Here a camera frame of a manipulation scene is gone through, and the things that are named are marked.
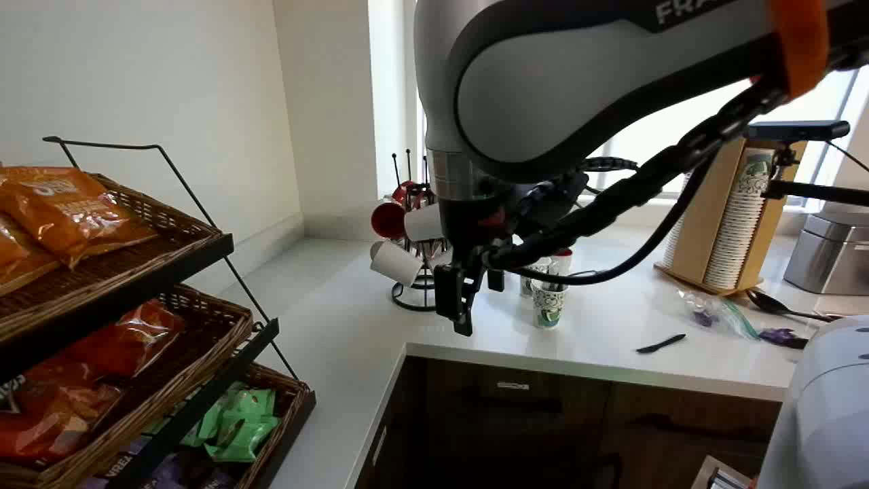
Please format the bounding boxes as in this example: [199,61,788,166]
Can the dark robot gripper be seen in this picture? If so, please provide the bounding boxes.
[431,174,591,340]

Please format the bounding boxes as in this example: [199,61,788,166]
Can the white mug red interior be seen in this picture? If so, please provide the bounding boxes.
[403,204,449,245]
[369,197,409,241]
[392,179,437,207]
[367,238,424,287]

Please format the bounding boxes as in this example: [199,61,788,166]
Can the patterned paper cup with cutlery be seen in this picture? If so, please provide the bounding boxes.
[529,279,571,332]

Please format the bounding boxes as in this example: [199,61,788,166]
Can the dark wood cabinet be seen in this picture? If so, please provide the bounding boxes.
[355,353,784,489]

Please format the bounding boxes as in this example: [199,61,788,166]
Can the wicker basket with green bags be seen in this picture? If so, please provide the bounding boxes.
[79,361,318,489]

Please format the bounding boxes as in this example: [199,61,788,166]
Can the clear plastic cutlery packet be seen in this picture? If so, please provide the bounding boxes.
[677,287,727,332]

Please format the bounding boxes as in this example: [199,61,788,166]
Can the green snack bag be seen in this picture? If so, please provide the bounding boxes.
[180,378,283,467]

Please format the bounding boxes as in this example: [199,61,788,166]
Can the wicker basket with red bags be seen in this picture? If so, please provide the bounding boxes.
[0,283,255,489]

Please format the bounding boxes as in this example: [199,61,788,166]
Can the green tinted plastic packet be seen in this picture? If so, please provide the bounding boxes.
[716,295,764,341]

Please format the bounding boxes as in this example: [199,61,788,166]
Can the white speckled roll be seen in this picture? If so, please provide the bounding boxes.
[703,147,777,292]

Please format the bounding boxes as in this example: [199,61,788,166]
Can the brown wooden board corner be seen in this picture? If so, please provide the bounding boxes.
[691,454,758,489]

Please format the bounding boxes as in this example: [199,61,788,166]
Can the purple snack bag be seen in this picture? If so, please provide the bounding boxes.
[145,451,247,489]

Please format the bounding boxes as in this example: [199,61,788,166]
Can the black plastic spoon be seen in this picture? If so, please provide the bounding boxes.
[745,287,840,326]

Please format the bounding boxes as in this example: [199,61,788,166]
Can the bright red snack bag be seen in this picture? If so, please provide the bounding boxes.
[51,295,187,383]

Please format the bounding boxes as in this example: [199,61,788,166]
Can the purple small packet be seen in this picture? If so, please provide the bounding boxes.
[758,322,811,353]

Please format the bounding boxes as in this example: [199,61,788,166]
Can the wicker basket with orange bags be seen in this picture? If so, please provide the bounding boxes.
[0,170,237,348]

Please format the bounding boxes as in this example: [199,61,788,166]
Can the grey countertop appliance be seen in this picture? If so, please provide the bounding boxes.
[784,201,869,298]

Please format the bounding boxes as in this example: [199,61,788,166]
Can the white rounded appliance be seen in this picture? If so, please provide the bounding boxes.
[758,313,869,489]

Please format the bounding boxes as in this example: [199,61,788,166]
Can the large orange snack bag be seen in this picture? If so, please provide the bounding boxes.
[0,163,160,268]

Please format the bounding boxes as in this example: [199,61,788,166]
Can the dark red snack bag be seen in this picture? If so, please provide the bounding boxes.
[0,356,124,465]

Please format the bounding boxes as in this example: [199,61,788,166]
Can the small orange snack bag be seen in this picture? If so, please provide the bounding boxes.
[0,213,63,295]

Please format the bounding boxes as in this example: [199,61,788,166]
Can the black wire mug tree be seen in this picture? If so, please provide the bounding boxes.
[388,147,460,313]

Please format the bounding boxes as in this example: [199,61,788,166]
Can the black metal rack frame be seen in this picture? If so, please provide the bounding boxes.
[40,132,301,489]

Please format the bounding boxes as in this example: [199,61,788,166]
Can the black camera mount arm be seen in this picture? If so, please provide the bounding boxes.
[764,177,869,207]

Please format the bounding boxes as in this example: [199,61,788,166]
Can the black stereo camera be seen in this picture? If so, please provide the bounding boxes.
[745,117,853,143]

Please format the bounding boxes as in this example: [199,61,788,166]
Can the orange strap on arm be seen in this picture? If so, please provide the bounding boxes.
[769,0,834,98]

